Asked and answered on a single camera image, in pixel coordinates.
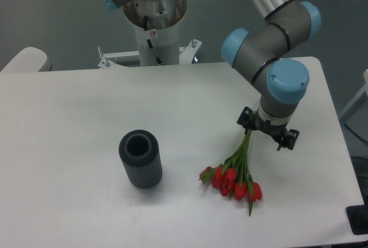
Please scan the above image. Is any black cable on pedestal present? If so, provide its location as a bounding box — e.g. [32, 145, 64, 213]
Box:
[143, 15, 164, 66]

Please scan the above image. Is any white furniture frame right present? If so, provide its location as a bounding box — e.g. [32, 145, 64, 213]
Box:
[338, 70, 367, 123]

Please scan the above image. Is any black device at table edge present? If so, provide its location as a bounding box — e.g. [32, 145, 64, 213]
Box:
[346, 205, 367, 235]

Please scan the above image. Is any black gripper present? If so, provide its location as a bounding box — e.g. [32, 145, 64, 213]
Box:
[237, 106, 300, 151]

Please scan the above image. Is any white pedestal base frame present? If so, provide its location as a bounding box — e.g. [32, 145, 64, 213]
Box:
[98, 39, 202, 69]

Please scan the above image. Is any red tulip bouquet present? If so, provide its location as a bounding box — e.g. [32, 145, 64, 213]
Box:
[199, 130, 262, 215]

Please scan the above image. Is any dark grey ribbed vase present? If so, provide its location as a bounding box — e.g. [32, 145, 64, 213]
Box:
[118, 129, 163, 189]

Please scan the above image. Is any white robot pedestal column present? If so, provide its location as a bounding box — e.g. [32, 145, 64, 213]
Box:
[123, 0, 187, 58]

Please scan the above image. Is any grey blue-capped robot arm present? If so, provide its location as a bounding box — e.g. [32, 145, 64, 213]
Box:
[102, 0, 321, 150]

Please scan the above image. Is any white chair armrest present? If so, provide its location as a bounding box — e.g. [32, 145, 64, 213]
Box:
[1, 47, 52, 74]

